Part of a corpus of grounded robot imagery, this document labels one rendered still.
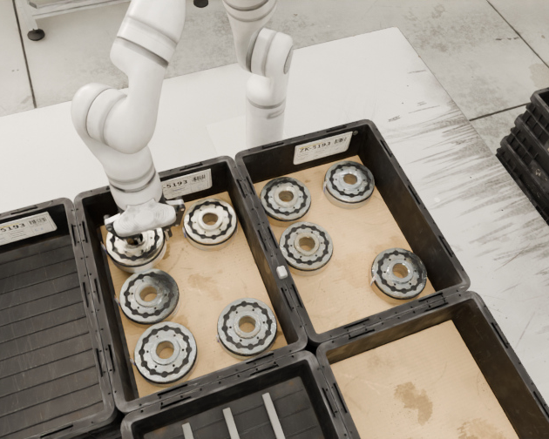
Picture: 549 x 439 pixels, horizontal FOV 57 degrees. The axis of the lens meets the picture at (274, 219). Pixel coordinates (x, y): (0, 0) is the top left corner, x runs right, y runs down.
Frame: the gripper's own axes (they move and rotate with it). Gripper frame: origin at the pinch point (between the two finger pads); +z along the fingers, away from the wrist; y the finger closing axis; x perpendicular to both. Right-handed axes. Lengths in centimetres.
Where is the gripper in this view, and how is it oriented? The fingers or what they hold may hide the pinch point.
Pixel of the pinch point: (152, 235)
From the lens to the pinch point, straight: 93.9
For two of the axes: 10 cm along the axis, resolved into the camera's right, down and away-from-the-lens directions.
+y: -9.4, 2.7, -2.1
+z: -0.5, 5.1, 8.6
